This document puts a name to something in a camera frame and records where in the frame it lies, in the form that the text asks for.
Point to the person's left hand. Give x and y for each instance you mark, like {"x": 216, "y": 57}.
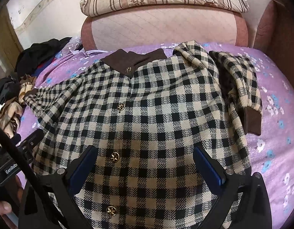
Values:
{"x": 5, "y": 207}

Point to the pink quilted headboard cushion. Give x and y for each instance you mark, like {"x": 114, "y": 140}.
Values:
{"x": 157, "y": 24}

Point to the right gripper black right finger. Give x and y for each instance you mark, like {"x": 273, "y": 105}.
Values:
{"x": 254, "y": 207}

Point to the black cream checked jacket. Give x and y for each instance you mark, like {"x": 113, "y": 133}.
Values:
{"x": 145, "y": 127}

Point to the beige brown crumpled clothes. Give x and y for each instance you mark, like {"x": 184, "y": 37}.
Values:
{"x": 12, "y": 93}

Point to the black clothes pile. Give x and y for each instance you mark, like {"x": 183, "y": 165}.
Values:
{"x": 29, "y": 59}

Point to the blue red clothes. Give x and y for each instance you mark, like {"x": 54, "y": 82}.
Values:
{"x": 45, "y": 64}

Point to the brown wooden bed frame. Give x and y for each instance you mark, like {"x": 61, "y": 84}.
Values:
{"x": 270, "y": 26}

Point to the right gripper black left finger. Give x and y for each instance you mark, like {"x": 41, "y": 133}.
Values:
{"x": 51, "y": 204}

